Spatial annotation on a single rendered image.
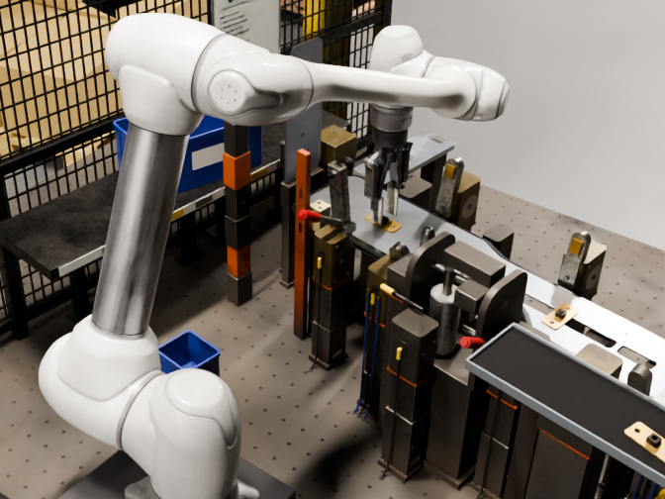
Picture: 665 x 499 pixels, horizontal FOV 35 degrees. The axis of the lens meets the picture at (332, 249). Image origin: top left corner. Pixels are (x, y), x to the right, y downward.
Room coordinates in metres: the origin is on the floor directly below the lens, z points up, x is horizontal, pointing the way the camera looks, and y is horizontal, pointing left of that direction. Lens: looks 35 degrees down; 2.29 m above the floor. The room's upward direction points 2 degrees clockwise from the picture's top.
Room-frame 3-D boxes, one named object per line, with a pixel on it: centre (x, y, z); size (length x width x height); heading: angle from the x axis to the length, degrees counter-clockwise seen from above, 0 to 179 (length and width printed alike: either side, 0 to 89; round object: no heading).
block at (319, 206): (1.89, 0.03, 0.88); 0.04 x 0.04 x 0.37; 48
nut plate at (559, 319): (1.62, -0.46, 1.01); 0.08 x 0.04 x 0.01; 138
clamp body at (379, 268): (1.66, -0.11, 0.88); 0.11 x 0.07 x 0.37; 138
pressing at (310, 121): (2.12, 0.08, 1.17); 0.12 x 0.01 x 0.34; 138
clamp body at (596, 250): (1.80, -0.54, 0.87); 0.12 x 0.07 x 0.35; 138
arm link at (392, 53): (1.93, -0.12, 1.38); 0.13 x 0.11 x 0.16; 64
